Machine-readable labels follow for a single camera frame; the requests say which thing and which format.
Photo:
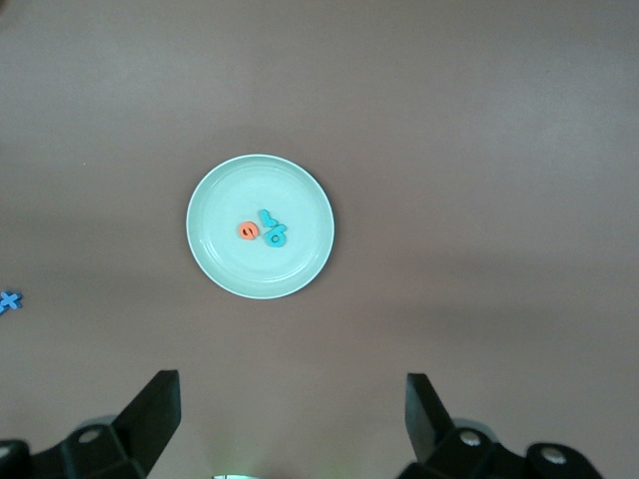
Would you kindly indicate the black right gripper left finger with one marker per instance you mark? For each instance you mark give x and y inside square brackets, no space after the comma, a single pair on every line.
[145,419]

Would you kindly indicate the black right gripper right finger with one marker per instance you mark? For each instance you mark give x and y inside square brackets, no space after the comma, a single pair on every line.
[429,421]

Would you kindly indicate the orange foam letter e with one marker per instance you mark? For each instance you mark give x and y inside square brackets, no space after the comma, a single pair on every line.
[241,230]

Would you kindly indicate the teal foam number nine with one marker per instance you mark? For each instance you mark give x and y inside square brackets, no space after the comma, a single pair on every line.
[268,238]

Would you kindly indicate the teal foam letter r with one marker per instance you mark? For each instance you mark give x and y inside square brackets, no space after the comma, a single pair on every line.
[265,217]

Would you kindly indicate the blue foam plus sign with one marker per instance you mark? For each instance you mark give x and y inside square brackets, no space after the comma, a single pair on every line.
[10,301]

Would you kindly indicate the pale green plate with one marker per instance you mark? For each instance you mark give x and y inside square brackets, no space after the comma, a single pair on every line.
[299,209]

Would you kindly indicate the brown table cover sheet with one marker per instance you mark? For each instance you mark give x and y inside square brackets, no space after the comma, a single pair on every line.
[449,149]

